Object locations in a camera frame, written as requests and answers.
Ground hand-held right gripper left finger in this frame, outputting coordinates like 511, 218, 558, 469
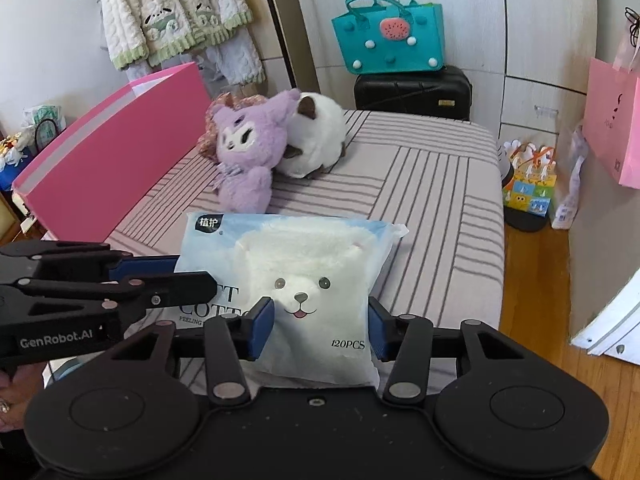
100, 296, 277, 408

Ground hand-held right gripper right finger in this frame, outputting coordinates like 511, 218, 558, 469
366, 296, 538, 407

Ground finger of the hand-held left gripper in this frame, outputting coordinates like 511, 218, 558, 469
0, 271, 218, 321
0, 241, 180, 286

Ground bear print cotton pads pack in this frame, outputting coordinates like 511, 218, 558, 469
177, 211, 410, 391

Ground pink cardboard box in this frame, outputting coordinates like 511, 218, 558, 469
11, 61, 213, 243

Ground purple plush toy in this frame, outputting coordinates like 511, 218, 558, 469
206, 89, 301, 214

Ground white round plush toy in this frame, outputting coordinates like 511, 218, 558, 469
275, 92, 347, 180

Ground person's left hand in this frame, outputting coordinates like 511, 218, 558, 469
0, 360, 51, 433

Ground striped tablecloth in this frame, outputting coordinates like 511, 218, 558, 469
42, 109, 506, 391

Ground green tissue pack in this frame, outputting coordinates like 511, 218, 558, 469
21, 104, 66, 136

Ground colourful cartoon box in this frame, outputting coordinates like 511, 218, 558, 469
502, 141, 558, 233

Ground white fleece pants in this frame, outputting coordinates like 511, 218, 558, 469
197, 30, 266, 86

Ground white door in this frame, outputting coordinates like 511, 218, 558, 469
570, 267, 640, 358

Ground black suitcase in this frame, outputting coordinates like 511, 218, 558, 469
354, 65, 473, 122

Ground white plastic bag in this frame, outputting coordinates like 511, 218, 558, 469
550, 122, 588, 231

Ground white green knit sweater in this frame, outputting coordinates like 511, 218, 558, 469
97, 0, 253, 71

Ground teal felt handbag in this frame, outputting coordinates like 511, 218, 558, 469
331, 0, 445, 73

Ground pink paper bag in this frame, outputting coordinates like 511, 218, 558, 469
582, 25, 640, 190

